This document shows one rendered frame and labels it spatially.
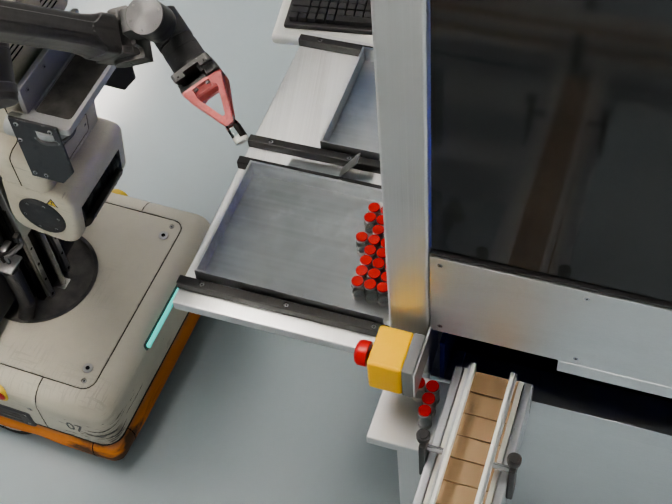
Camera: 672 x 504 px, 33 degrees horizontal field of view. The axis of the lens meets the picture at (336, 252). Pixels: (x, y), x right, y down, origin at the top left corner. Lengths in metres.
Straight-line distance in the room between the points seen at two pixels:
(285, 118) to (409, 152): 0.82
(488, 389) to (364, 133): 0.62
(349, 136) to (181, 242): 0.79
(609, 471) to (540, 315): 0.44
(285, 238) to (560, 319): 0.60
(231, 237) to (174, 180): 1.30
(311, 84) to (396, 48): 0.98
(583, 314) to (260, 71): 2.15
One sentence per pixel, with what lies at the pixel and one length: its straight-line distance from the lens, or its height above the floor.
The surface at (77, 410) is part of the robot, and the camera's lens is 2.64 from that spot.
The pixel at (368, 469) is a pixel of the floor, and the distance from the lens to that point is 2.75.
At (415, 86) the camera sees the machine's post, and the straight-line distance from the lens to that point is 1.33.
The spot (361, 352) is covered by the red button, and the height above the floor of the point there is 1.01.
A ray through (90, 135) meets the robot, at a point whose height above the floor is 0.81.
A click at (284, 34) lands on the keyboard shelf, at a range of 2.49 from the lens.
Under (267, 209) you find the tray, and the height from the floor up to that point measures 0.88.
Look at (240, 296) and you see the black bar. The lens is 1.94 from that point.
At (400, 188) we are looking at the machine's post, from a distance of 1.48.
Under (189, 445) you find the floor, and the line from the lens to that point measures 2.84.
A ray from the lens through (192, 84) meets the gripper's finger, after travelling 1.72.
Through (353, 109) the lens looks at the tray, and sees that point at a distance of 2.21.
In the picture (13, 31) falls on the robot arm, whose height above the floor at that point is 1.46.
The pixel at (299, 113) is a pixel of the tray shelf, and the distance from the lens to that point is 2.22.
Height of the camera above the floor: 2.48
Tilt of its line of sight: 53 degrees down
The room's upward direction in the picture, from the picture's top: 7 degrees counter-clockwise
